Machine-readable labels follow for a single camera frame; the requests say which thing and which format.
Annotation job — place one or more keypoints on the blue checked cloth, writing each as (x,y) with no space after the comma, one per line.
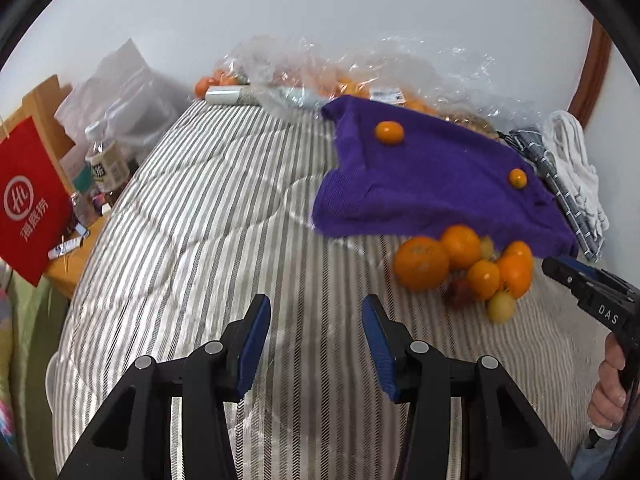
(560,190)

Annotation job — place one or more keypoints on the flat orange tangerine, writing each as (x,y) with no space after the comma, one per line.
(389,132)

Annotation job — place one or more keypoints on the red paper bag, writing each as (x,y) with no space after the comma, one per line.
(30,200)

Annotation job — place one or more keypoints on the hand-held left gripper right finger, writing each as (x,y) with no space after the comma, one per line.
(381,345)

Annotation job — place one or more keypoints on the striped grey white bed blanket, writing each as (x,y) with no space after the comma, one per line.
(200,240)

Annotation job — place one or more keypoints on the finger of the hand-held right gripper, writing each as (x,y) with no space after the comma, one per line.
(562,270)
(607,276)

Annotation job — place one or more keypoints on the brown wooden door frame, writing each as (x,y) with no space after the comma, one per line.
(595,70)

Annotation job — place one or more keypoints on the small yellow-green fruit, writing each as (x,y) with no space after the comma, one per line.
(486,247)

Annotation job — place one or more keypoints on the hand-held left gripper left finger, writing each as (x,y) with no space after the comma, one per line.
(250,345)

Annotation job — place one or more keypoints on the white towel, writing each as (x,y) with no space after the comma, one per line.
(575,170)

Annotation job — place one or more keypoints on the pile of bagged oranges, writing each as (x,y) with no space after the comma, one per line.
(345,85)

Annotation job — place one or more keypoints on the white paper roll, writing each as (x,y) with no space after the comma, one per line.
(230,95)

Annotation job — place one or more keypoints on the purple knitted cloth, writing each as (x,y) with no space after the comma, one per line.
(440,180)

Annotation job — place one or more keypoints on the person's blue jeans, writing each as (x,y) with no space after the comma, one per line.
(592,462)

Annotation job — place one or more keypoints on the small round orange kumquat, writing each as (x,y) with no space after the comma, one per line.
(518,178)

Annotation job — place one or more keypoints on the large orange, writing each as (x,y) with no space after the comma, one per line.
(421,263)

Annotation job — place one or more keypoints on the crumpled clear plastic bag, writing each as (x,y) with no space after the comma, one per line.
(425,70)

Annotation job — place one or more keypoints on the medium orange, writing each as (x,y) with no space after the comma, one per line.
(483,278)
(515,277)
(460,246)

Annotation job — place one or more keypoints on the small white tube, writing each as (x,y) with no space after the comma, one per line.
(65,247)

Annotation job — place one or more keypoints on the green patterned blanket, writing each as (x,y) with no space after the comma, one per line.
(27,340)

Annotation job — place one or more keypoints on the clear water bottle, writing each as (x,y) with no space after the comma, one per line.
(106,160)

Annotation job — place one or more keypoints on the wooden nightstand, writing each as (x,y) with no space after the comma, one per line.
(67,270)

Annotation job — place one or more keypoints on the dark red fruit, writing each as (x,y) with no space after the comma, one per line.
(462,294)

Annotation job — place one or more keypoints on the yellow-green round fruit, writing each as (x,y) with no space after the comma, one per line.
(501,306)

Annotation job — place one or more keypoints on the translucent plastic bag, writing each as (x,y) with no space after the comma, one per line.
(120,90)

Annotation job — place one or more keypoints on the person's right hand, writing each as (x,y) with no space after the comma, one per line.
(607,390)

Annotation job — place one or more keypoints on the small orange tangerine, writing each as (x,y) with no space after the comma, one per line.
(520,249)

